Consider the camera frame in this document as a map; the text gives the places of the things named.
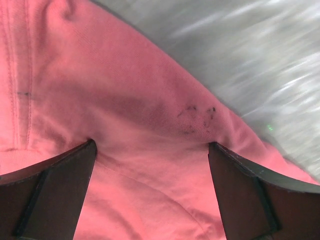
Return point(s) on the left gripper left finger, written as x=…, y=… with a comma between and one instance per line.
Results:
x=44, y=201

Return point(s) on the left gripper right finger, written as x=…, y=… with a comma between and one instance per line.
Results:
x=257, y=203

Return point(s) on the salmon pink t shirt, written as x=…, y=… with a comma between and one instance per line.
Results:
x=71, y=71

